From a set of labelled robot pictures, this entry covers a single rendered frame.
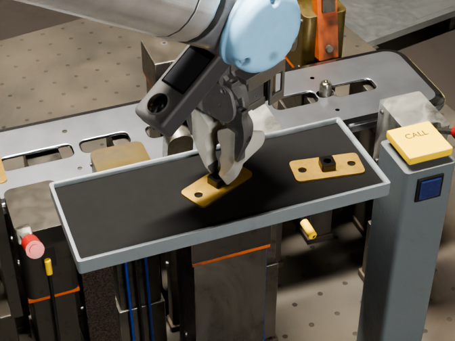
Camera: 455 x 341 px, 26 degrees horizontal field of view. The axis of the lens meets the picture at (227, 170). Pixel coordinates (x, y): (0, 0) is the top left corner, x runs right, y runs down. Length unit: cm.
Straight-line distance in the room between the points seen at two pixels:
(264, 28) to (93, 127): 75
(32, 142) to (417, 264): 59
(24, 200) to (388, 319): 51
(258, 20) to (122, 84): 136
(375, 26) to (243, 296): 238
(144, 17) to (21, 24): 305
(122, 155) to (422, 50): 240
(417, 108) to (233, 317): 43
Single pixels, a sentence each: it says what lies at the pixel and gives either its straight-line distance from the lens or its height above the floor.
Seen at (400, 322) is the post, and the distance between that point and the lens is 140.
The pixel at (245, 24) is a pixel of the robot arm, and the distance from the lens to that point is 77.
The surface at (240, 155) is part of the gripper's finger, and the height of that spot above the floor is 123.
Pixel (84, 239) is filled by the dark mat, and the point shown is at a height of 116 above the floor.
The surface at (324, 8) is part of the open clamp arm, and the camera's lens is 164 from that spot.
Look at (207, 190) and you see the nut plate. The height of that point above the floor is 116.
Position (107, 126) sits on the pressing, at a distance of 150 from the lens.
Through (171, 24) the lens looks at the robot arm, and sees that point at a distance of 75.
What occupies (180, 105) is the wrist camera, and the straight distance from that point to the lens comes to 99.
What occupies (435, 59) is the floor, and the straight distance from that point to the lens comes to 357.
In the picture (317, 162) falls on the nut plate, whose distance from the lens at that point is 117.
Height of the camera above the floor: 189
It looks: 39 degrees down
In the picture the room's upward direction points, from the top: straight up
